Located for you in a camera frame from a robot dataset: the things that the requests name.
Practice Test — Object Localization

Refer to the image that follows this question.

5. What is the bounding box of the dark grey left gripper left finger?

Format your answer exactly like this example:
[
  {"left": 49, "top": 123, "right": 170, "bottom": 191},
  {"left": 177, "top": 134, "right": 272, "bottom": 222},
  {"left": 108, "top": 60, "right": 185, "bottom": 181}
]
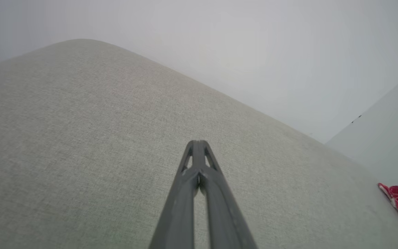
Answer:
[{"left": 149, "top": 140, "right": 200, "bottom": 249}]

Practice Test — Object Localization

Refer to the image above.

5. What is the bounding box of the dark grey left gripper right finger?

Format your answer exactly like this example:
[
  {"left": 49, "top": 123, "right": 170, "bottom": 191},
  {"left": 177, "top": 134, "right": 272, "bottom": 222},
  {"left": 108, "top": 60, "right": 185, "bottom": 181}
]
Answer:
[{"left": 198, "top": 140, "right": 258, "bottom": 249}]

